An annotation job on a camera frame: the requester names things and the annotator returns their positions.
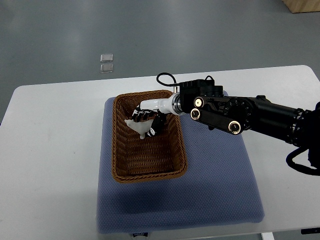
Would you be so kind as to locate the brown wicker basket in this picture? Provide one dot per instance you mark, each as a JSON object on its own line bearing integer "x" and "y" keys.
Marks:
{"x": 135, "y": 160}

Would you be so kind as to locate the silver floor plate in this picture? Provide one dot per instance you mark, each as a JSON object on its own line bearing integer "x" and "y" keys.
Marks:
{"x": 106, "y": 57}
{"x": 107, "y": 68}

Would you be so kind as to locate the wooden box corner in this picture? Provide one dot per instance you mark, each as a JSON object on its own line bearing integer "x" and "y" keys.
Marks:
{"x": 302, "y": 6}

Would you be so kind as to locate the upper silver floor plate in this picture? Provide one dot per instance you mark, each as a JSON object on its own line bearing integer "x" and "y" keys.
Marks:
{"x": 106, "y": 57}

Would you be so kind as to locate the white toy bear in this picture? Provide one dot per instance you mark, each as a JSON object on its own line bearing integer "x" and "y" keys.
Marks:
{"x": 139, "y": 127}

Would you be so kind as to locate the black white robotic hand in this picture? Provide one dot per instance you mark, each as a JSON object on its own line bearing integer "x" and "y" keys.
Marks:
{"x": 156, "y": 110}

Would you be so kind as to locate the blue quilted mat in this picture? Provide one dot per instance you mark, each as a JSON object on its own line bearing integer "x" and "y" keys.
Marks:
{"x": 218, "y": 188}

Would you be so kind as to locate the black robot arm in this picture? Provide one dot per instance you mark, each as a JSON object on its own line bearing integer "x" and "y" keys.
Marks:
{"x": 206, "y": 103}

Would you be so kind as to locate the lower silver floor plate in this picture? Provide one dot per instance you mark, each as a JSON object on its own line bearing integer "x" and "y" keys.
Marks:
{"x": 107, "y": 68}

